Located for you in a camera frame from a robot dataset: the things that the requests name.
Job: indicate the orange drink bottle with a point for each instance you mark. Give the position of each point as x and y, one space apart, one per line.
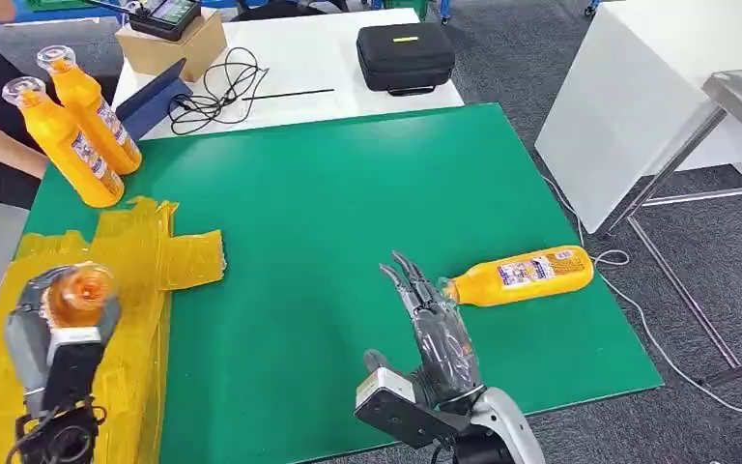
524 294
86 96
80 298
57 141

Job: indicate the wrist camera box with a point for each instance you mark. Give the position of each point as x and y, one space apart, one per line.
73 371
396 410

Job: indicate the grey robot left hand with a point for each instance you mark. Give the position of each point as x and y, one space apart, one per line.
25 339

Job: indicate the thin black rod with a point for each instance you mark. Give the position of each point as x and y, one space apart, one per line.
290 94

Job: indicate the white cabinet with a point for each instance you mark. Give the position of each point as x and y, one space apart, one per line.
614 118

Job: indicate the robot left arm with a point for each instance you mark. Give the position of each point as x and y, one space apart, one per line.
57 442

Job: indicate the black chair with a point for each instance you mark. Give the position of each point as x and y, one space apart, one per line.
268 9

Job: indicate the cardboard box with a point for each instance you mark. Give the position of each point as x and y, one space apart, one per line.
182 56

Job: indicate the white table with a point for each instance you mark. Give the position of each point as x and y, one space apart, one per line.
313 54

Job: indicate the blue tablet case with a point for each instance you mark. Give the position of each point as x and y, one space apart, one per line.
153 104

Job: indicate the green crate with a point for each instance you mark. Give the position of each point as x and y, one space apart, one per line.
409 5

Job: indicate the black handheld controller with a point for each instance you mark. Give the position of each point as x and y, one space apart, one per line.
163 22

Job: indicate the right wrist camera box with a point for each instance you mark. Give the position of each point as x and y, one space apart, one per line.
396 410

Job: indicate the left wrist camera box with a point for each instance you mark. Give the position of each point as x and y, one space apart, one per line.
73 371

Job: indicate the green table mat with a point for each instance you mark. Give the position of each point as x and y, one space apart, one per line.
313 211

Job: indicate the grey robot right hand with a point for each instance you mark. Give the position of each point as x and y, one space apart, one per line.
444 352

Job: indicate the black carrying case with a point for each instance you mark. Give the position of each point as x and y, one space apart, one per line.
405 61

